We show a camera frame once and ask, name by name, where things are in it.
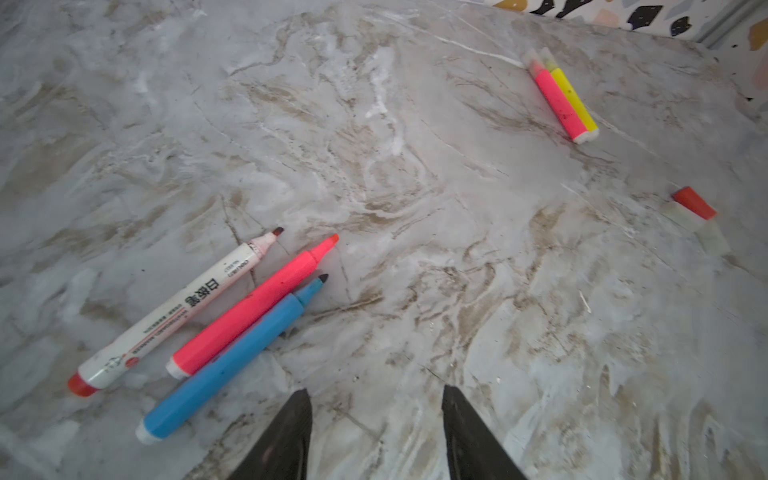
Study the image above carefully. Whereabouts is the red pen cap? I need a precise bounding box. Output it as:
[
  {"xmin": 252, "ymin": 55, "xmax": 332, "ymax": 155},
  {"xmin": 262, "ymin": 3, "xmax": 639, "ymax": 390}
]
[{"xmin": 672, "ymin": 186, "xmax": 717, "ymax": 220}]

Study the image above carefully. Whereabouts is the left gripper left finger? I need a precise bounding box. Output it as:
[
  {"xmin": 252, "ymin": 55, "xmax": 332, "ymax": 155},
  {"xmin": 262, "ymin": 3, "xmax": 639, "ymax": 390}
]
[{"xmin": 228, "ymin": 389, "xmax": 312, "ymax": 480}]

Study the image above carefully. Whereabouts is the yellow highlighter pen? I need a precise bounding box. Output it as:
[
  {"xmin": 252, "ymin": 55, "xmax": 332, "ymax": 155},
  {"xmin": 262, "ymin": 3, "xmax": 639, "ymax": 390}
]
[{"xmin": 540, "ymin": 47, "xmax": 599, "ymax": 143}]

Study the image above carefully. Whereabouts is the red pink marker pen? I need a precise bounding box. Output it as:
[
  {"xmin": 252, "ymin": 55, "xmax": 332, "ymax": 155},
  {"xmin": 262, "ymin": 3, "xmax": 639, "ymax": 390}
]
[{"xmin": 166, "ymin": 234, "xmax": 339, "ymax": 379}]

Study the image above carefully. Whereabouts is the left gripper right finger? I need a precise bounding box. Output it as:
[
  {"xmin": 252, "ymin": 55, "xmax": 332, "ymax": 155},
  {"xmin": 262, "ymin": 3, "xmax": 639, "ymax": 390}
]
[{"xmin": 442, "ymin": 385, "xmax": 527, "ymax": 480}]

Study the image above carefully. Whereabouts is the clear pen cap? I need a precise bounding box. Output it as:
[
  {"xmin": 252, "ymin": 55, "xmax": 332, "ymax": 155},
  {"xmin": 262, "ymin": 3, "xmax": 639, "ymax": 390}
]
[{"xmin": 660, "ymin": 201, "xmax": 731, "ymax": 257}]

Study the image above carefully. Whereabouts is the thin white red pen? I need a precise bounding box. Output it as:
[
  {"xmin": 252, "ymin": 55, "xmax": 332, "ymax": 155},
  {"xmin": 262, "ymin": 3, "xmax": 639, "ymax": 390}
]
[{"xmin": 67, "ymin": 227, "xmax": 283, "ymax": 397}]

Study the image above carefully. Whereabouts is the blue pen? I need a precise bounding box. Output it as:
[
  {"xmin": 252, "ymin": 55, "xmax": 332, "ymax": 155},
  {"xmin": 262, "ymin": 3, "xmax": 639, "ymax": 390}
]
[{"xmin": 136, "ymin": 274, "xmax": 329, "ymax": 445}]

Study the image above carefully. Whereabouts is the pink highlighter pen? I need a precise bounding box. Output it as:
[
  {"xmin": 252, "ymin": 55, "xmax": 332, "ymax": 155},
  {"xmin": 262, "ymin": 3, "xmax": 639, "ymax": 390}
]
[{"xmin": 523, "ymin": 48, "xmax": 594, "ymax": 144}]

